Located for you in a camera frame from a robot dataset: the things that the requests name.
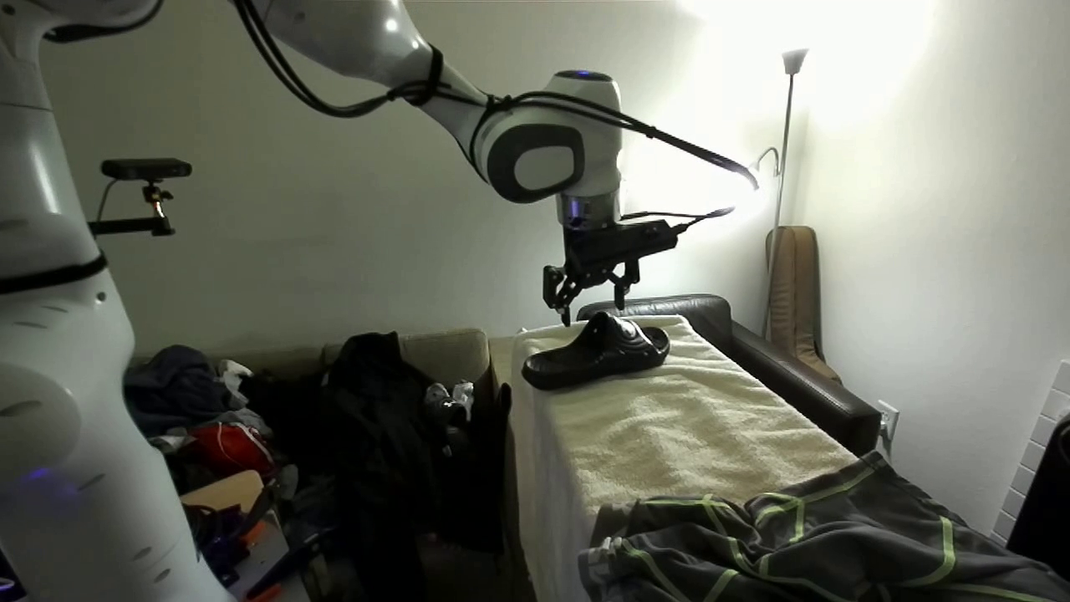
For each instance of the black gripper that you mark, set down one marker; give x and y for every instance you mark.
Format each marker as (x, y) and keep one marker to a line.
(589, 269)

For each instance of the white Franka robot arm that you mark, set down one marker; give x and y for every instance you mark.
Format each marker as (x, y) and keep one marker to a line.
(54, 446)

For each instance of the beige sofa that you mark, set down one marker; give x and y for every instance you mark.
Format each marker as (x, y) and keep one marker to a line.
(448, 352)

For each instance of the cream covered table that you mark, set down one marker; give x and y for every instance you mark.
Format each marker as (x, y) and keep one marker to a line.
(657, 424)

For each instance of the black leather armchair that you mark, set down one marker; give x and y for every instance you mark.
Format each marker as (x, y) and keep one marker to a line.
(781, 369)

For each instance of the brown wicker board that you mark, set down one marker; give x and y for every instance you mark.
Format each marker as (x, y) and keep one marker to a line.
(793, 288)

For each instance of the black jacket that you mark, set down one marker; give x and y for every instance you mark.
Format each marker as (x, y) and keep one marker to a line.
(385, 446)

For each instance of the thin white floor lamp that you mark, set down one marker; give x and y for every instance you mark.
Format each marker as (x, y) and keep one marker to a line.
(786, 134)

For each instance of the dark green striped cloth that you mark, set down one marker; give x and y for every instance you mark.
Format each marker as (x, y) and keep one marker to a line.
(825, 537)

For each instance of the red garment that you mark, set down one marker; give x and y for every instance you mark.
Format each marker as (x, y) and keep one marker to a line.
(228, 446)

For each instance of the dark blue garment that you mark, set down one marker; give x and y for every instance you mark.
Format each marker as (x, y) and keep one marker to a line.
(180, 386)

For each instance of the white wall outlet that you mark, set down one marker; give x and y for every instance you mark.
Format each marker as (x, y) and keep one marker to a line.
(889, 424)

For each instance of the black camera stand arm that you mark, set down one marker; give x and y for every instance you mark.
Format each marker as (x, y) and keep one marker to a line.
(134, 224)

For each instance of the black bar camera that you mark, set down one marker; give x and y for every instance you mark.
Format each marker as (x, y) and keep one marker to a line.
(147, 169)

